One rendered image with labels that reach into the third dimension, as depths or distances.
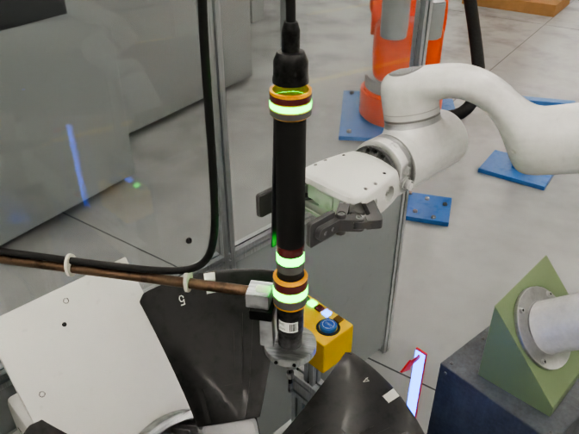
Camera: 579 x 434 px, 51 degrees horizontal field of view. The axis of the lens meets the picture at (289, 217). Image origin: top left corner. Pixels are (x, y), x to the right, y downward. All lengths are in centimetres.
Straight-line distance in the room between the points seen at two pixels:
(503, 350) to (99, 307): 88
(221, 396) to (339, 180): 40
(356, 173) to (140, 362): 58
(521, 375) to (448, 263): 201
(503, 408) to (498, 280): 195
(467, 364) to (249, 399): 75
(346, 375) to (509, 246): 262
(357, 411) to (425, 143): 51
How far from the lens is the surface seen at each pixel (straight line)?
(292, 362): 80
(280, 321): 78
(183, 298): 96
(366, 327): 260
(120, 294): 114
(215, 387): 96
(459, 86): 79
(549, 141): 80
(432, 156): 82
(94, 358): 112
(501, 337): 145
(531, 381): 148
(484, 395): 152
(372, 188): 72
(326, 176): 73
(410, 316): 306
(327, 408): 110
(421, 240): 359
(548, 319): 144
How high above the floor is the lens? 203
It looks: 33 degrees down
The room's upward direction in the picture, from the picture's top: straight up
